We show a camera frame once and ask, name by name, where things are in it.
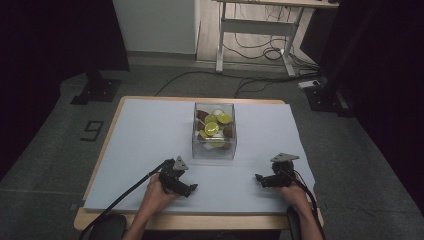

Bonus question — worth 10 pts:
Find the white desk frame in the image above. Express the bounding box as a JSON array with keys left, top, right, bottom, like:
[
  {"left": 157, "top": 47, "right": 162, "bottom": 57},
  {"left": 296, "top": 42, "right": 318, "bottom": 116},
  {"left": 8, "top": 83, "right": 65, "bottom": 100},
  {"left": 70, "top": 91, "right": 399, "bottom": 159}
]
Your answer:
[{"left": 213, "top": 0, "right": 340, "bottom": 78}]

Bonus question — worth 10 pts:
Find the white power strip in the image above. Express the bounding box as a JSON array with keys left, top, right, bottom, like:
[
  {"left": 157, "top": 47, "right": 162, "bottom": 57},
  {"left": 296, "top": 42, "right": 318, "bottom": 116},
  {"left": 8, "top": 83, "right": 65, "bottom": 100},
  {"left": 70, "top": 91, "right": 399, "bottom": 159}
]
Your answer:
[{"left": 297, "top": 79, "right": 321, "bottom": 90}]

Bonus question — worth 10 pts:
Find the black chair armrest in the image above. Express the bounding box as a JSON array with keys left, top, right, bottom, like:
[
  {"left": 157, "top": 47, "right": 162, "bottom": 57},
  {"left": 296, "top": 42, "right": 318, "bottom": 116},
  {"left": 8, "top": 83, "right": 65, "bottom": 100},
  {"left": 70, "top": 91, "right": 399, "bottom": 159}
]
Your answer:
[
  {"left": 87, "top": 213, "right": 128, "bottom": 240},
  {"left": 286, "top": 205, "right": 303, "bottom": 240}
]

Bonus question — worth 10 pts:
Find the light blue table mat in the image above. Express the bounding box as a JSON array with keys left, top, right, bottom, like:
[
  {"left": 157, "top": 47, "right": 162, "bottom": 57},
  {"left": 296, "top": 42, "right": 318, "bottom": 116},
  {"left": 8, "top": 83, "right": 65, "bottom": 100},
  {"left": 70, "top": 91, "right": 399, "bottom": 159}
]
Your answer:
[{"left": 83, "top": 98, "right": 316, "bottom": 215}]

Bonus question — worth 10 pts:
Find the white panel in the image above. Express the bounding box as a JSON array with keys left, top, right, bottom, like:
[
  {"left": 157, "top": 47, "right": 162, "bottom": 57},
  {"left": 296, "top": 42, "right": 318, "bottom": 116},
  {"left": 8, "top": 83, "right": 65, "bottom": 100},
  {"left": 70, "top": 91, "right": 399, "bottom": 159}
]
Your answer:
[{"left": 112, "top": 0, "right": 201, "bottom": 55}]

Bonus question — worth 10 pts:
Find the person's left hand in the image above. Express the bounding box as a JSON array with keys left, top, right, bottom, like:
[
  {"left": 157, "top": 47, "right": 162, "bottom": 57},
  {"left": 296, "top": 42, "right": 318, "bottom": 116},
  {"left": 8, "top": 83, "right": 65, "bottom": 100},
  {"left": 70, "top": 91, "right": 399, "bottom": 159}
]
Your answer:
[{"left": 141, "top": 173, "right": 178, "bottom": 211}]

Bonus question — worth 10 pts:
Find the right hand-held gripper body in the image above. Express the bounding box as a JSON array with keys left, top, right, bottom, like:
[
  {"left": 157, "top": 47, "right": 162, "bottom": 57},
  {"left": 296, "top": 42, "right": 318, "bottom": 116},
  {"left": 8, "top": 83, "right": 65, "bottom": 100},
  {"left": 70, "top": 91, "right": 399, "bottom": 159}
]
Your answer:
[{"left": 266, "top": 152, "right": 300, "bottom": 189}]

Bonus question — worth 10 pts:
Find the black stand base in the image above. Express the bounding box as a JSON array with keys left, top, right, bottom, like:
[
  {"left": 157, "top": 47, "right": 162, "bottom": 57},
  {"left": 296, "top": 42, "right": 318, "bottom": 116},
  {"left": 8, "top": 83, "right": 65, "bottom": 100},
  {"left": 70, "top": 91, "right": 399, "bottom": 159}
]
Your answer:
[
  {"left": 70, "top": 70, "right": 122, "bottom": 106},
  {"left": 304, "top": 81, "right": 355, "bottom": 118}
]

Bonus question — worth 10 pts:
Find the clear plastic box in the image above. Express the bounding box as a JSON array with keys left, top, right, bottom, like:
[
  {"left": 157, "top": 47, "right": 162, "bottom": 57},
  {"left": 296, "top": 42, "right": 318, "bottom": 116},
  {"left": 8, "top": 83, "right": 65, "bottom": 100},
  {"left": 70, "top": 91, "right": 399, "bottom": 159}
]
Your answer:
[{"left": 191, "top": 101, "right": 238, "bottom": 161}]

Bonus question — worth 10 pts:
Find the wooden table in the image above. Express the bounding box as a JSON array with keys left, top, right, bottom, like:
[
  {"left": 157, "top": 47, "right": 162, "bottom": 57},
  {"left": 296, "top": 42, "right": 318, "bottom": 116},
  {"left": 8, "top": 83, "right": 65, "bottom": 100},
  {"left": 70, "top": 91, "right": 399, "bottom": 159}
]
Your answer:
[{"left": 73, "top": 95, "right": 325, "bottom": 232}]

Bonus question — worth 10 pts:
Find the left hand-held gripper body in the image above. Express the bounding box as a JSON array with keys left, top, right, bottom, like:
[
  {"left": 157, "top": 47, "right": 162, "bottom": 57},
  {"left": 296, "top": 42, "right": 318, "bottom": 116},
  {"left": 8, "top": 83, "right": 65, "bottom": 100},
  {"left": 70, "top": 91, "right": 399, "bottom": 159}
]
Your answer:
[{"left": 158, "top": 155, "right": 190, "bottom": 196}]

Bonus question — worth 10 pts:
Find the person's right hand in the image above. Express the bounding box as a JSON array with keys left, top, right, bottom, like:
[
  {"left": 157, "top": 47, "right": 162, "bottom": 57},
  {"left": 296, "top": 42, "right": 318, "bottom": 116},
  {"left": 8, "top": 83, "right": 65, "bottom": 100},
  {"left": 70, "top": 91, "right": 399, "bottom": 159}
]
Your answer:
[{"left": 275, "top": 181, "right": 312, "bottom": 210}]

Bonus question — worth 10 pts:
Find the black floor cable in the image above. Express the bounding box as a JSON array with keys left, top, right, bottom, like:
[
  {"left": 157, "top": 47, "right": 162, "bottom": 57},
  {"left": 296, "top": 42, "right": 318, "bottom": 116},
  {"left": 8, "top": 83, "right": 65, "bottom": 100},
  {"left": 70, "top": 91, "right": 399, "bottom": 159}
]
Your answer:
[{"left": 154, "top": 70, "right": 303, "bottom": 99}]

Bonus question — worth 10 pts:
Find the bundle of black cables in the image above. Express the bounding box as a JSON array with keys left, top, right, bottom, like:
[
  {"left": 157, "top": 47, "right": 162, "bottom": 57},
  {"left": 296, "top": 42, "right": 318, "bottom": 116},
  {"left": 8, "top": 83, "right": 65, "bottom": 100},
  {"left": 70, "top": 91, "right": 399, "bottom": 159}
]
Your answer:
[{"left": 222, "top": 3, "right": 323, "bottom": 76}]

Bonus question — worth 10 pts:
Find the dark curtain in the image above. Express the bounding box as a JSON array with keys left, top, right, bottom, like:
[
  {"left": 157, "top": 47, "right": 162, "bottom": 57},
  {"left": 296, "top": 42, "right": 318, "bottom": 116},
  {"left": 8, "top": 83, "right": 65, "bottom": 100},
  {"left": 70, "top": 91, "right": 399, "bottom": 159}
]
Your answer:
[
  {"left": 0, "top": 0, "right": 131, "bottom": 181},
  {"left": 299, "top": 0, "right": 424, "bottom": 218}
]

